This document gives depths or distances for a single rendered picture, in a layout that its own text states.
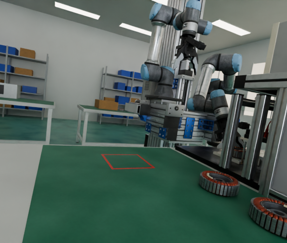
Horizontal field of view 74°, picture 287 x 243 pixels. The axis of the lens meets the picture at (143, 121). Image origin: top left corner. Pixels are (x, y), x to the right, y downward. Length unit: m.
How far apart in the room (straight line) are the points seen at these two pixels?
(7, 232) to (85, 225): 0.12
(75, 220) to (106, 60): 7.23
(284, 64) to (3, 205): 0.87
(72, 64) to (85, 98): 1.23
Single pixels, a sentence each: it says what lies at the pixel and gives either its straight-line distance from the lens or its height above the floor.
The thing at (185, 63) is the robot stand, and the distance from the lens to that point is 1.75.
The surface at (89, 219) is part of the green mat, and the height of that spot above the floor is 0.75.
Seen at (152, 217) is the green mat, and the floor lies 0.75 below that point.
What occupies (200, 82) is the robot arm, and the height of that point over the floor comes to 1.15.
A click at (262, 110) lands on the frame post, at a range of 0.72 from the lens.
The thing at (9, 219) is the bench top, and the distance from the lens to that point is 0.43.
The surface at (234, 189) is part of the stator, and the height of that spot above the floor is 0.78.
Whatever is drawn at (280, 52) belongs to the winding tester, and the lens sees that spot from 0.86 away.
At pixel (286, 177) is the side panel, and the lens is 0.68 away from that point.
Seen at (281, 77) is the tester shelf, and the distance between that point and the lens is 0.69.
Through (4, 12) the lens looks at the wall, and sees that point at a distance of 7.64.
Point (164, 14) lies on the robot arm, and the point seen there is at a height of 1.60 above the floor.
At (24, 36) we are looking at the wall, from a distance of 7.42.
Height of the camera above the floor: 0.98
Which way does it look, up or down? 6 degrees down
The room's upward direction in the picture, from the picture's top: 8 degrees clockwise
